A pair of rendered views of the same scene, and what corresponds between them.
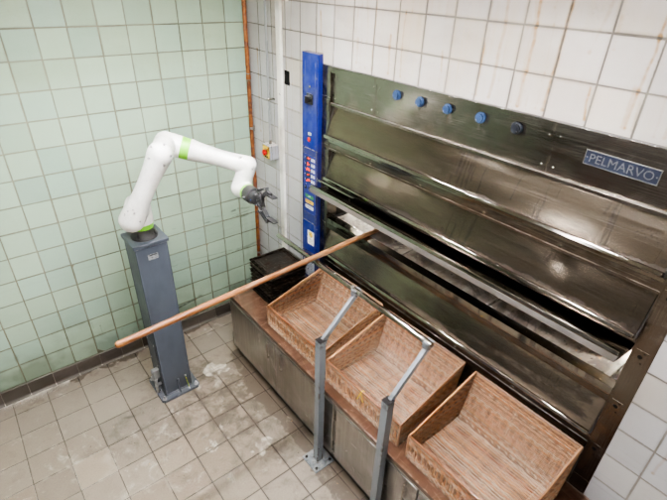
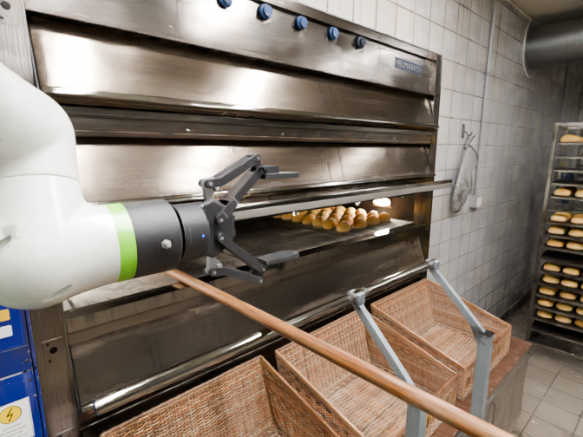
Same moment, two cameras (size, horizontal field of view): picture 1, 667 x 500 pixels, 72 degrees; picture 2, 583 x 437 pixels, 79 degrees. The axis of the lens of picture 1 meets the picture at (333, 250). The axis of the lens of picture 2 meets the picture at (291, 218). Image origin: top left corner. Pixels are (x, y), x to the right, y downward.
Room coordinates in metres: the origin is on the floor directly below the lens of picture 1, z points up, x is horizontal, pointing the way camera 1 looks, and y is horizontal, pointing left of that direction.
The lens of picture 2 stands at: (2.13, 0.89, 1.60)
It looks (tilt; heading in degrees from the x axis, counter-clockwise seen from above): 11 degrees down; 268
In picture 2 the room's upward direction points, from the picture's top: straight up
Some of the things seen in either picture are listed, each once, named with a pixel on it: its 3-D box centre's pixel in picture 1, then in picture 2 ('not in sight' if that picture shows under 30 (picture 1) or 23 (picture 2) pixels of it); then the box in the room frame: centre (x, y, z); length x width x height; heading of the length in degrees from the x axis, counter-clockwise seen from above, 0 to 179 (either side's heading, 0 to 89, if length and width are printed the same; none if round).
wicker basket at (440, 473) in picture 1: (488, 451); (440, 328); (1.33, -0.73, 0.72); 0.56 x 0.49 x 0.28; 40
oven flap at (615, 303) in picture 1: (446, 219); (317, 165); (1.98, -0.53, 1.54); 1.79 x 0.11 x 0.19; 40
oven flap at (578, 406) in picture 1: (431, 306); (315, 288); (1.98, -0.53, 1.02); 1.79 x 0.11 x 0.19; 40
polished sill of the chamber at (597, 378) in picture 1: (437, 283); (311, 255); (1.99, -0.55, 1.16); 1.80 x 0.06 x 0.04; 40
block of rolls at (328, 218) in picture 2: not in sight; (330, 214); (1.82, -1.24, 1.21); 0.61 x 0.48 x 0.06; 130
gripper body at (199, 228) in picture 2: (258, 199); (203, 228); (2.24, 0.41, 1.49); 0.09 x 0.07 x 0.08; 40
